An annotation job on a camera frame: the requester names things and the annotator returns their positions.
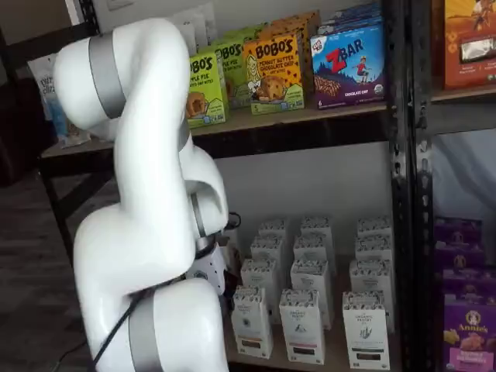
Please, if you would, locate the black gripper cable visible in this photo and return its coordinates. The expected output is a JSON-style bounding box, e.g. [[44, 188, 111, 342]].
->
[[221, 211, 243, 236]]

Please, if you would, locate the red purely elizabeth granola bag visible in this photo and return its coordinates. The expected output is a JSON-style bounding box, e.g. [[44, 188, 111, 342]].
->
[[180, 18, 198, 56]]

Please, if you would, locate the white tea box black strip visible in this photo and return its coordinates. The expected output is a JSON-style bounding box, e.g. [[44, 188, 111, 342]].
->
[[354, 233, 393, 265], [348, 258, 393, 296], [356, 216, 393, 240], [341, 291, 391, 370]]

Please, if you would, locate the blue Z Bar box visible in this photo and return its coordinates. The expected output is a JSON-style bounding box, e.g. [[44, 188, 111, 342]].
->
[[317, 2, 384, 36], [308, 21, 388, 111]]

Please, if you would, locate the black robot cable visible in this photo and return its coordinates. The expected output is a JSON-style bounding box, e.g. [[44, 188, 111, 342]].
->
[[91, 285, 157, 371]]

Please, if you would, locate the dark brown furniture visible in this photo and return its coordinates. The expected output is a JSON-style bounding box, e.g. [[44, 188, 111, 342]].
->
[[0, 75, 44, 188]]

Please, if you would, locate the yellow Bobo's peanut butter box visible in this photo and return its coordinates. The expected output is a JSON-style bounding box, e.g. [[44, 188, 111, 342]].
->
[[242, 33, 306, 116], [270, 10, 322, 106], [257, 21, 313, 109]]

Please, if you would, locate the white tea box pink strip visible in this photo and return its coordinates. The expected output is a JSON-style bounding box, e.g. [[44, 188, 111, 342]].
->
[[300, 215, 334, 240], [293, 233, 331, 265], [278, 288, 327, 365], [290, 257, 331, 330]]

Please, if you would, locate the white tea box yellow strip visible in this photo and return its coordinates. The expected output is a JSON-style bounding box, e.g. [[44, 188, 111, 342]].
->
[[231, 285, 274, 357], [239, 258, 279, 292], [250, 235, 287, 265], [258, 218, 291, 242]]

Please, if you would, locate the blue purely elizabeth granola bag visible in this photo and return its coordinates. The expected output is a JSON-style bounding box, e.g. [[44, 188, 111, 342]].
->
[[26, 53, 93, 150]]

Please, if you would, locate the purple Annie's snack box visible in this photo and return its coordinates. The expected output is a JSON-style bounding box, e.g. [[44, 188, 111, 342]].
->
[[432, 216, 484, 250], [434, 242, 486, 273], [443, 293, 496, 372], [440, 266, 496, 302]]

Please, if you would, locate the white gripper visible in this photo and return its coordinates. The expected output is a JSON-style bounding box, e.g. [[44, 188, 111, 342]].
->
[[187, 247, 228, 298]]

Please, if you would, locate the orange snack box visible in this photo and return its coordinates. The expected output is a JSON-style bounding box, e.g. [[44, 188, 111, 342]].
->
[[431, 0, 496, 91]]

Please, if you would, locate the green Bobo's apple pie box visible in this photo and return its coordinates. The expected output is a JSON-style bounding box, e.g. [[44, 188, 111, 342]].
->
[[187, 46, 230, 130], [211, 36, 250, 110], [223, 22, 269, 44]]

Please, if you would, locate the white purely elizabeth granola bag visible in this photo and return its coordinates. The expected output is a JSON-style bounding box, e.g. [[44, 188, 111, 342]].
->
[[172, 2, 217, 52]]

